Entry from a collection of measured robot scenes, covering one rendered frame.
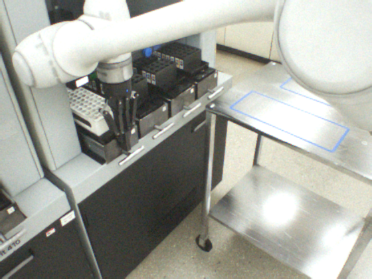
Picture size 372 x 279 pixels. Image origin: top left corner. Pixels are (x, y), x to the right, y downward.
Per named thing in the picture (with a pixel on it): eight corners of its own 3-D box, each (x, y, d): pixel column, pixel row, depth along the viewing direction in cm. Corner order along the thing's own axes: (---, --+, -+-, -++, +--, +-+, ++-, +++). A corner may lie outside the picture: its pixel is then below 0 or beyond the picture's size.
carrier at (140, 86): (144, 91, 113) (143, 76, 109) (149, 93, 112) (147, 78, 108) (119, 105, 105) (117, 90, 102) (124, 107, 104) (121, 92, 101)
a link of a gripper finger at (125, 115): (114, 93, 88) (118, 91, 88) (120, 127, 95) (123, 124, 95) (124, 98, 86) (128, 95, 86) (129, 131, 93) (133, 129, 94)
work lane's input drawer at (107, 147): (-3, 94, 129) (-11, 74, 123) (27, 81, 137) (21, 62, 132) (116, 172, 94) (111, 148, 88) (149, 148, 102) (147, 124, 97)
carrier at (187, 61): (197, 61, 131) (197, 47, 128) (201, 63, 130) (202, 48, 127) (179, 72, 124) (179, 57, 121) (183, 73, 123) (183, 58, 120)
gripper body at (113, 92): (118, 67, 87) (121, 97, 93) (93, 79, 82) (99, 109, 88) (137, 74, 83) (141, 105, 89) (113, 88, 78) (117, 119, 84)
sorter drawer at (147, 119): (29, 79, 139) (23, 60, 133) (56, 68, 147) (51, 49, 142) (151, 145, 103) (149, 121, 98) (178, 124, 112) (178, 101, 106)
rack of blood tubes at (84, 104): (44, 105, 109) (38, 90, 105) (68, 93, 115) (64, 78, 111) (99, 139, 94) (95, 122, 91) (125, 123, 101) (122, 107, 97)
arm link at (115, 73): (86, 58, 79) (90, 80, 82) (111, 68, 74) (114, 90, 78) (114, 46, 84) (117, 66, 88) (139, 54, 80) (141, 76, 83)
